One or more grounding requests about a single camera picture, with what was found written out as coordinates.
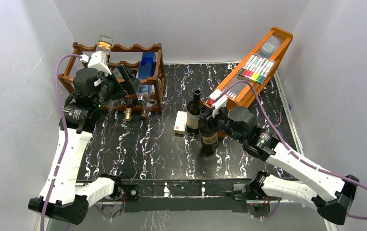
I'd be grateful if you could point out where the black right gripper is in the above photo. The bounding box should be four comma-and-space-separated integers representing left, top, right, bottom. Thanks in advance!
198, 105, 245, 144

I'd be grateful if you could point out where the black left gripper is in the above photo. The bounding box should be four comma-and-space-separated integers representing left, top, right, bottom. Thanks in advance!
93, 65, 141, 108

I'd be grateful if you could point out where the dark green wine bottle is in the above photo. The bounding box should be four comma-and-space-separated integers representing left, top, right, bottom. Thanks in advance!
186, 89, 201, 133

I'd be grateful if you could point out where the dark labelled wine bottle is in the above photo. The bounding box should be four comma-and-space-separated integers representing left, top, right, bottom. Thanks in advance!
198, 116, 218, 156

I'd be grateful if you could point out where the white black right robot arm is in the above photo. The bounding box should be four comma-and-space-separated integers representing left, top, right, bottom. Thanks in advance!
199, 106, 356, 225

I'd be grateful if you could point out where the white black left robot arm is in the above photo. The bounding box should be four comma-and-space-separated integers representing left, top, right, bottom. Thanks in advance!
28, 64, 140, 225

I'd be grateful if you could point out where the brown wooden wine rack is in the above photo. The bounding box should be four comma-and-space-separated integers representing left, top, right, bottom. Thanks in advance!
56, 42, 166, 114

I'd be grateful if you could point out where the blue bottle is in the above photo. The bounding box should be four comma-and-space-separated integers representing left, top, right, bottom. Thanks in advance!
138, 52, 156, 99

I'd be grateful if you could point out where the clear lower bottle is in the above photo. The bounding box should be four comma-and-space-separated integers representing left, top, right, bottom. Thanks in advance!
138, 96, 157, 121

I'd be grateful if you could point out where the gold capped bottle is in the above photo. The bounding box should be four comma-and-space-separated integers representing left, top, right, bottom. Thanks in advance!
124, 99, 133, 122

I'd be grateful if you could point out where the clear whisky bottle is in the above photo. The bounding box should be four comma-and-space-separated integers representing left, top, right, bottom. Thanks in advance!
95, 34, 113, 65

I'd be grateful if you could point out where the orange wooden display rack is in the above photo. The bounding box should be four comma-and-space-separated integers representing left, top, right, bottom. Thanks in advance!
204, 27, 293, 109

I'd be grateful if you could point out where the white red small box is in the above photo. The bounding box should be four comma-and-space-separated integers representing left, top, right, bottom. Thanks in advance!
174, 111, 187, 135

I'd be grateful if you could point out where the pack of coloured markers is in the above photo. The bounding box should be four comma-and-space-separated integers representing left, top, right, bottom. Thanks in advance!
237, 54, 275, 84

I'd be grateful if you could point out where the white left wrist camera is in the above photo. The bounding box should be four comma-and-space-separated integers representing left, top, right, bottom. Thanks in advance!
80, 51, 111, 75

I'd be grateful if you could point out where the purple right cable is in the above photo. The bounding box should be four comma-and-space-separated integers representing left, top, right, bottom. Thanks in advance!
218, 79, 367, 220

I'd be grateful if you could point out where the purple cable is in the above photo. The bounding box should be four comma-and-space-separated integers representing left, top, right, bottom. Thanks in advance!
218, 79, 367, 220
39, 53, 84, 231

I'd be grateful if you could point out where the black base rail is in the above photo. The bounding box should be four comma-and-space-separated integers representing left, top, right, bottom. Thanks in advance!
92, 178, 281, 214

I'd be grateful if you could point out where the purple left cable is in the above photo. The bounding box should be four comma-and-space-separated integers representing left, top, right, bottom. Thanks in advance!
39, 53, 84, 231

